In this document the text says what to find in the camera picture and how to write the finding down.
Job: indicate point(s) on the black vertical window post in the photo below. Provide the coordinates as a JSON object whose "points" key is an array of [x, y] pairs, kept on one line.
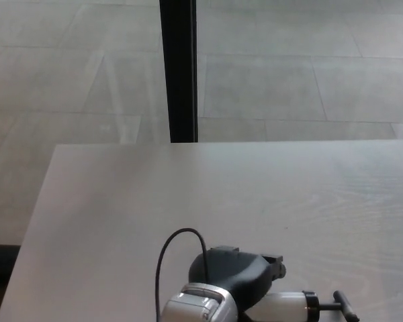
{"points": [[179, 67]]}

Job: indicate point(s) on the dark baseboard strip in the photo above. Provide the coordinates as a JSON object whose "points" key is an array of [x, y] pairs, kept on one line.
{"points": [[0, 263]]}

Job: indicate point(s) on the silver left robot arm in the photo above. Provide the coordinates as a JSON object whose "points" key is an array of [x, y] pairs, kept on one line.
{"points": [[198, 305]]}

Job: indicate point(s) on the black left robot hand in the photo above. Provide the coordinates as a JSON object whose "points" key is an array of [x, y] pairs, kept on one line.
{"points": [[235, 271]]}

